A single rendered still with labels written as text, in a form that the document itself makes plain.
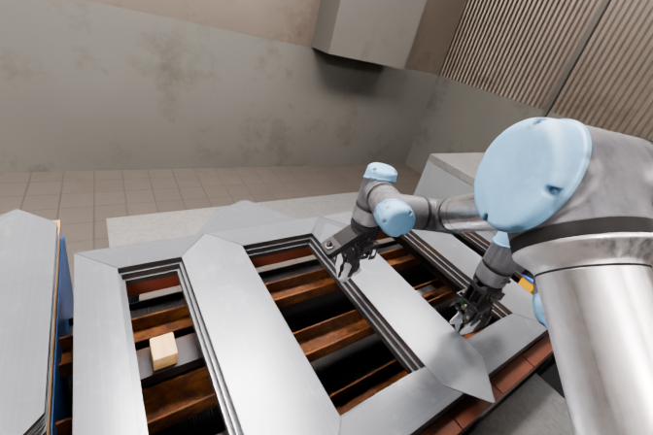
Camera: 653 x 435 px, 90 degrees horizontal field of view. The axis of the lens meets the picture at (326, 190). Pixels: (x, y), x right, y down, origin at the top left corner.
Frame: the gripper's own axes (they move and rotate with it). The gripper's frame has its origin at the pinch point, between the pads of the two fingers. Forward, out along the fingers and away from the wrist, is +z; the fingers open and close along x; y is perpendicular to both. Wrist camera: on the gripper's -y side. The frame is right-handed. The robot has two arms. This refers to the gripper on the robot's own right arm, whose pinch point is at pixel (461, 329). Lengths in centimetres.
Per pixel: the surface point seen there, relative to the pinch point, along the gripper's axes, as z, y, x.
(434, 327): 0.7, 6.8, -4.0
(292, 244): 3, 27, -52
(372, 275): 0.7, 10.9, -27.4
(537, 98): -49, -293, -136
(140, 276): 4, 74, -52
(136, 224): 12, 71, -88
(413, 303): 0.7, 6.1, -13.1
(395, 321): 0.7, 17.0, -10.3
